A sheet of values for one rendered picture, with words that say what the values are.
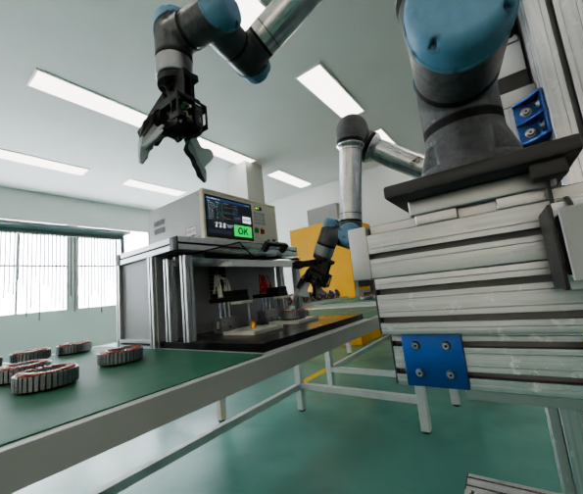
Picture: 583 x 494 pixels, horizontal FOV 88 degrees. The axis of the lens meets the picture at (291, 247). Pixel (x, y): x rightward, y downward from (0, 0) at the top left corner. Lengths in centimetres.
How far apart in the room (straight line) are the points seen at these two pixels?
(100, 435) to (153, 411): 8
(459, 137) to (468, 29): 15
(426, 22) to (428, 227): 26
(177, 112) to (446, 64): 44
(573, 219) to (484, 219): 14
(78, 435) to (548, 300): 63
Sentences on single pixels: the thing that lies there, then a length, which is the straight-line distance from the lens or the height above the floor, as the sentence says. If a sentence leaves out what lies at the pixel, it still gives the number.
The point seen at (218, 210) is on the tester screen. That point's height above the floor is 124.
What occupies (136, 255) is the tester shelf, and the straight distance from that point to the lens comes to 129.
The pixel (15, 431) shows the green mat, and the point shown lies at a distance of 60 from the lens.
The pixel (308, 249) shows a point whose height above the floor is 156.
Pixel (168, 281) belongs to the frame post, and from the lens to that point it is 112.
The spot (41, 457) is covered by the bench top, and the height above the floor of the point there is 72.
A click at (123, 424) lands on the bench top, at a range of 58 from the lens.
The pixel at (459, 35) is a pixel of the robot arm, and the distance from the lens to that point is 44.
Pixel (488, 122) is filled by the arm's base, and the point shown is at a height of 111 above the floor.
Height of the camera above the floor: 90
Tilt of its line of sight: 8 degrees up
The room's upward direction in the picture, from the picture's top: 6 degrees counter-clockwise
